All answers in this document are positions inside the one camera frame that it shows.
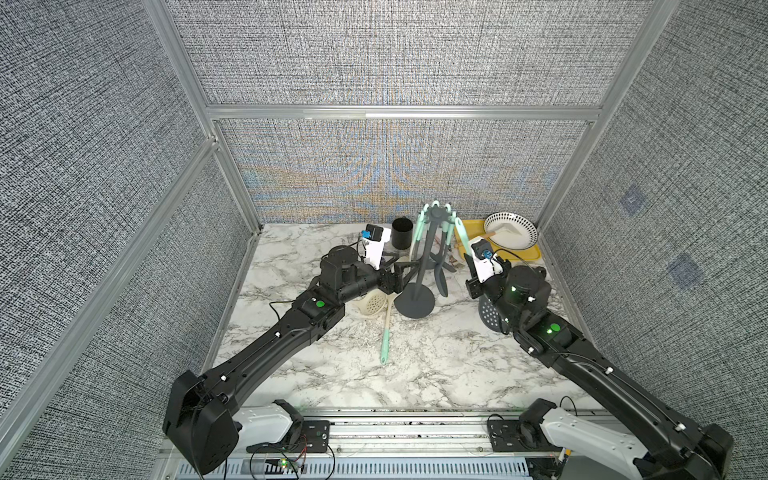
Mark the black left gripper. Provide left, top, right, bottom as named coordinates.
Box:
left=336, top=252, right=418, bottom=307

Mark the cream skimmer long handle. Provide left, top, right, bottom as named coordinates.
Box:
left=408, top=204, right=430, bottom=267

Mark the dark grey utensil rack stand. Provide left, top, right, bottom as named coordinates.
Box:
left=394, top=200, right=462, bottom=320

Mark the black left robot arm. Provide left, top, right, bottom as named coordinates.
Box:
left=162, top=245, right=423, bottom=477

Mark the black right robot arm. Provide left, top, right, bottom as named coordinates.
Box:
left=466, top=263, right=734, bottom=479

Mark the black cup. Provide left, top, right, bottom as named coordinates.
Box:
left=391, top=217, right=414, bottom=250

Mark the yellow tray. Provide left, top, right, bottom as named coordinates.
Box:
left=463, top=219, right=542, bottom=262

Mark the white patterned plate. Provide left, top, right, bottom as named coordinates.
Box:
left=483, top=212, right=539, bottom=250

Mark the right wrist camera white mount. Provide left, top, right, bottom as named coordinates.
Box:
left=469, top=237, right=503, bottom=283

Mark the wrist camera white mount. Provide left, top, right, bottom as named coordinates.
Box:
left=469, top=237, right=503, bottom=283
left=361, top=224, right=391, bottom=270

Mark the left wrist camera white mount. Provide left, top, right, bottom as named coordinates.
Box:
left=361, top=224, right=391, bottom=270

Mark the white spatula wooden handle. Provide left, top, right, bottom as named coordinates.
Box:
left=479, top=224, right=518, bottom=245

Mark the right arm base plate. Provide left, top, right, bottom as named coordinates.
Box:
left=486, top=415, right=563, bottom=454

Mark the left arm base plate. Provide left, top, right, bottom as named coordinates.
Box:
left=246, top=420, right=331, bottom=454

